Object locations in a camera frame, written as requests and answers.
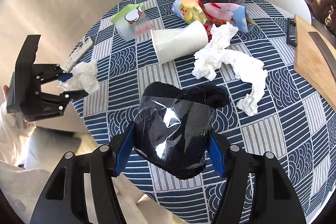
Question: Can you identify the large white tissue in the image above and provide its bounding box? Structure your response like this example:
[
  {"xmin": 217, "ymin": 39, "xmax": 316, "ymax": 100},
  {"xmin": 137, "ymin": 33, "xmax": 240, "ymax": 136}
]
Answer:
[{"xmin": 191, "ymin": 22, "xmax": 268, "ymax": 117}]

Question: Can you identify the left human hand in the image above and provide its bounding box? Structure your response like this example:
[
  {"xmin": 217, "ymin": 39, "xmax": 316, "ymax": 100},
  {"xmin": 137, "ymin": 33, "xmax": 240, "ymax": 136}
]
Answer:
[{"xmin": 2, "ymin": 85, "xmax": 9, "ymax": 102}]

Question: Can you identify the pink cartoon snack wrapper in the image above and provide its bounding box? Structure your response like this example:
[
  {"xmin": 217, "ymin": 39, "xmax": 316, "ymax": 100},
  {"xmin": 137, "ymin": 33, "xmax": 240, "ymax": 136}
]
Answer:
[{"xmin": 202, "ymin": 3, "xmax": 256, "ymax": 33}]

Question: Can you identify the white paper cup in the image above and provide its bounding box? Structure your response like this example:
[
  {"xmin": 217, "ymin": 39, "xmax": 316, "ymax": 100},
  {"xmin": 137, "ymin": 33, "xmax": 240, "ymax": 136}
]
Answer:
[{"xmin": 150, "ymin": 21, "xmax": 209, "ymax": 64}]

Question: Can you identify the cleaver with black handle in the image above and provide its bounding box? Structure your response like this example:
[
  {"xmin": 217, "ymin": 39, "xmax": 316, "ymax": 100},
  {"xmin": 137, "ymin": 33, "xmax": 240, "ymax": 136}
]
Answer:
[{"xmin": 308, "ymin": 32, "xmax": 336, "ymax": 78}]

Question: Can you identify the blue patterned tablecloth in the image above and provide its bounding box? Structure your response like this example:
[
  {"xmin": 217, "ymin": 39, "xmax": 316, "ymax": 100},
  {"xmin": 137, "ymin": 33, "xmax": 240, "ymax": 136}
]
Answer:
[{"xmin": 74, "ymin": 0, "xmax": 335, "ymax": 223}]

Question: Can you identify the wooden cutting board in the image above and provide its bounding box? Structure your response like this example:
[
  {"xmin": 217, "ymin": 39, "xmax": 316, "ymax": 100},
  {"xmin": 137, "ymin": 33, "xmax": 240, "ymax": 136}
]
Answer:
[{"xmin": 294, "ymin": 15, "xmax": 336, "ymax": 109}]

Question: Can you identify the yellow blue snack bag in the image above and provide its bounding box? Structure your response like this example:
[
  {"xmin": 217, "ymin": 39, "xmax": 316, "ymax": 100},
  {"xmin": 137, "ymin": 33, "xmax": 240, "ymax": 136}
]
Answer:
[{"xmin": 172, "ymin": 0, "xmax": 208, "ymax": 24}]

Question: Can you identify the brown leather handbag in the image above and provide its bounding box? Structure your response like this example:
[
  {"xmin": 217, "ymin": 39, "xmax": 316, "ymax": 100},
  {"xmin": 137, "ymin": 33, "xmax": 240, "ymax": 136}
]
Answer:
[{"xmin": 311, "ymin": 0, "xmax": 335, "ymax": 35}]

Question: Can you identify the small white tissue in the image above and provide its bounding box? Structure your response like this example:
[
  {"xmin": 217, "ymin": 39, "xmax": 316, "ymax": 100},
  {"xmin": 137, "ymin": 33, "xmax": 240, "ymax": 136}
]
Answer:
[{"xmin": 58, "ymin": 60, "xmax": 99, "ymax": 94}]

